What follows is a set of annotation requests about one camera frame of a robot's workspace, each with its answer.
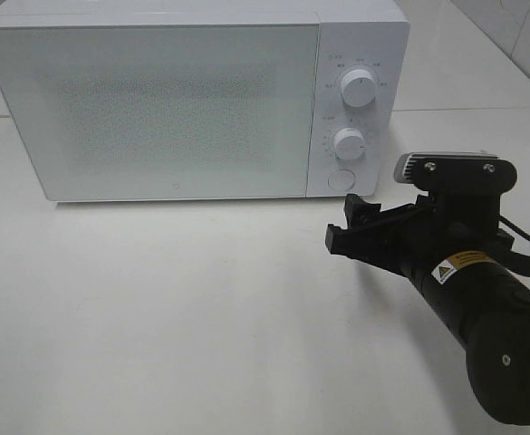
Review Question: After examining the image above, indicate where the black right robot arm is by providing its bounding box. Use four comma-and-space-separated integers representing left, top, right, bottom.
325, 193, 530, 426

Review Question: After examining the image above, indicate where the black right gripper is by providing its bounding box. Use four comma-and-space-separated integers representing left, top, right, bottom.
325, 193, 514, 295

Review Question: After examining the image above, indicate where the round white door button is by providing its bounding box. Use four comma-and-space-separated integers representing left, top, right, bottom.
328, 169, 356, 192

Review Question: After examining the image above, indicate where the white microwave door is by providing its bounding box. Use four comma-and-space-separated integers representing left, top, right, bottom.
0, 25, 318, 202

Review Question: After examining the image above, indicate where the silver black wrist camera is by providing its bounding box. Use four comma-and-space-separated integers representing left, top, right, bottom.
393, 152, 517, 196

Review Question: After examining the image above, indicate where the white microwave knob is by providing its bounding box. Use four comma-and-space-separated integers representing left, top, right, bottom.
332, 128, 366, 161
339, 65, 377, 108

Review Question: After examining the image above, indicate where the white microwave oven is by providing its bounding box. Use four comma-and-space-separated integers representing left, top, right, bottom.
0, 1, 410, 201

